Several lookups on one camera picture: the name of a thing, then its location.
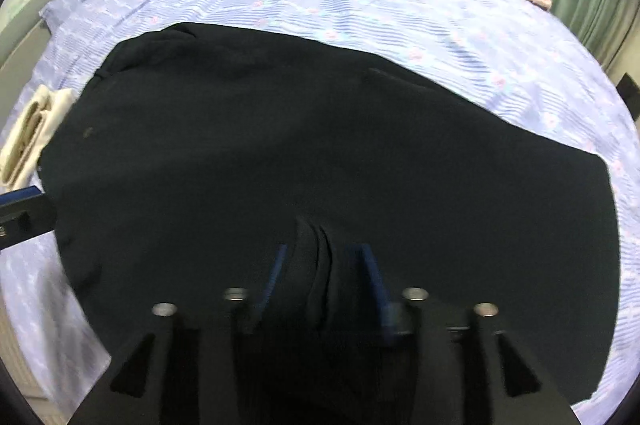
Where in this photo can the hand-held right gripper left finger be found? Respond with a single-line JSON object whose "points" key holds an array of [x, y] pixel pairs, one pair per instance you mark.
{"points": [[272, 277]]}

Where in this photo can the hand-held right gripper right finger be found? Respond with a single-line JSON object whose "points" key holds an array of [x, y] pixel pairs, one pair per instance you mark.
{"points": [[372, 277]]}

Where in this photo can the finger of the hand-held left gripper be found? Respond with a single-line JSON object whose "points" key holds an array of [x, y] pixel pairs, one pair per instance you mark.
{"points": [[27, 215]]}

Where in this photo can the folded beige cloth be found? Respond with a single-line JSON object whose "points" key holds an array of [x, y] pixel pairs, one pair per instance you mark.
{"points": [[30, 130]]}

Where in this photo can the blue striped bedsheet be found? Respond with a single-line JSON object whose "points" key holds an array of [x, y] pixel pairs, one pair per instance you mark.
{"points": [[400, 15]]}

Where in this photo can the black pants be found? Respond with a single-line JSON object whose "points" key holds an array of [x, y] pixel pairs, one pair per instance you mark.
{"points": [[300, 155]]}

